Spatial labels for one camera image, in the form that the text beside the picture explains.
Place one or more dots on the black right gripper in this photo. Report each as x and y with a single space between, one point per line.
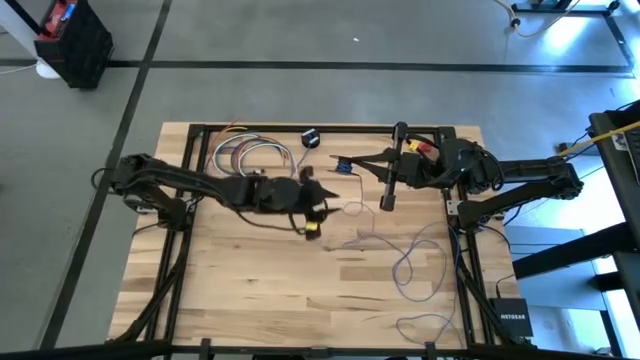
417 167

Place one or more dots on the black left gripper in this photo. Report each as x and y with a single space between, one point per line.
285 195

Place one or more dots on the small blue connector module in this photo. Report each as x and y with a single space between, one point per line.
344 165

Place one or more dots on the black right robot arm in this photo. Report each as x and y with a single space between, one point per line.
525 175

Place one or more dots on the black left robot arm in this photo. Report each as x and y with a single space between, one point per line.
175 175

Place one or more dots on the red tape dispenser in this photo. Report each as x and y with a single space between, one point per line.
427 148

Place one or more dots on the small black roll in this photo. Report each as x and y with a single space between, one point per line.
310 140

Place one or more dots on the grey metal mounting plate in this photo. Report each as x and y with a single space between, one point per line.
139 206
453 207

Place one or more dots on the black desk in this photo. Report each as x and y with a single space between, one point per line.
612 170

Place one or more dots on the black red toolbox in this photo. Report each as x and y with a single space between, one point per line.
80 50

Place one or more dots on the black Netgear network switch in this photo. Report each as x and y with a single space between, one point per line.
511 320

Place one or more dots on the black floor stand frame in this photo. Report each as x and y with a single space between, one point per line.
545 8

